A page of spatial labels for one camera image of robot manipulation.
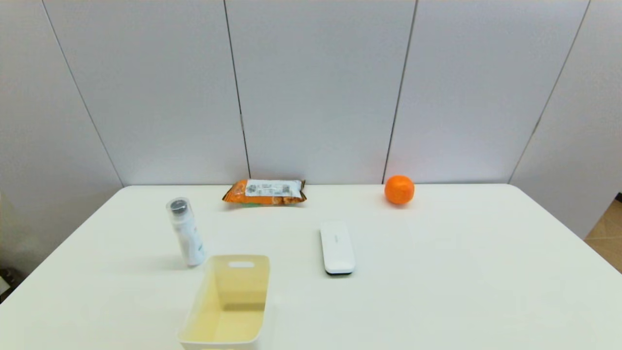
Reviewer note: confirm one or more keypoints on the orange fruit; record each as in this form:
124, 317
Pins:
399, 189

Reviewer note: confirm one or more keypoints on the orange snack packet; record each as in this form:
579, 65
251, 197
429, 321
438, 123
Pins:
265, 193

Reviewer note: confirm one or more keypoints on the white flat remote case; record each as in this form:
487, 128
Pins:
336, 248

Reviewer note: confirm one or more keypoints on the white bottle with clear cap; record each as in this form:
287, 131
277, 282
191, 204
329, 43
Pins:
187, 236

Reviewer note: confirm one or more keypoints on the cream plastic basket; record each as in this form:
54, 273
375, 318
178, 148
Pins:
228, 301

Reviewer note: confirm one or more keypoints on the dark object beside table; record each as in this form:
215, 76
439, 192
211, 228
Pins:
6, 281

